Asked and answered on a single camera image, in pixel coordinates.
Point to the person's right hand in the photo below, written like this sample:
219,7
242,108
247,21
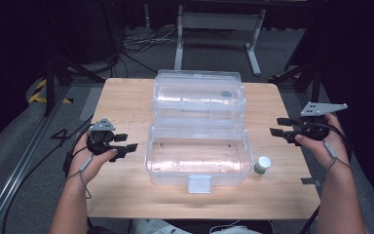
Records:
331,156

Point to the grey tape piece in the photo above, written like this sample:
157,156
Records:
310,181

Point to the aluminium floor rail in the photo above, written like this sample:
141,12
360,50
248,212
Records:
19,169

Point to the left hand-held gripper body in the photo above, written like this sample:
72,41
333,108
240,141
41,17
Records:
100,143

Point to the black tape floor mark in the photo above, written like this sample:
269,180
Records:
63,135

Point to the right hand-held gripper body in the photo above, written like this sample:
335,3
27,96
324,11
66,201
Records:
315,130

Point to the person's left hand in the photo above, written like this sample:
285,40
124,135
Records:
84,162

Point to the clear plastic storage box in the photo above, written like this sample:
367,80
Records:
198,156

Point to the black tripod stand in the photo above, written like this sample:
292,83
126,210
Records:
305,74
49,87

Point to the person's light clothing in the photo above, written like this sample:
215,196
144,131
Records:
156,227

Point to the white metal desk frame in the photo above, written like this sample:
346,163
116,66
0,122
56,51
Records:
219,21

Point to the yellow black hazard tape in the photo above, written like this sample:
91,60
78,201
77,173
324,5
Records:
35,96

